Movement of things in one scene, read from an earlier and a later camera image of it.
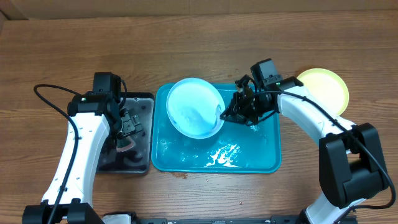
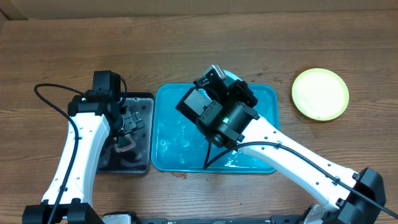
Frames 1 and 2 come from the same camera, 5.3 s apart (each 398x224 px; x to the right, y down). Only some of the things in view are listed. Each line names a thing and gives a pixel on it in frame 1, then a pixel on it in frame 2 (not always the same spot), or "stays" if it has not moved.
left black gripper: (132, 122) stays
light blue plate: (195, 107) -> (230, 78)
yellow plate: (328, 86) stays
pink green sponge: (124, 144) stays
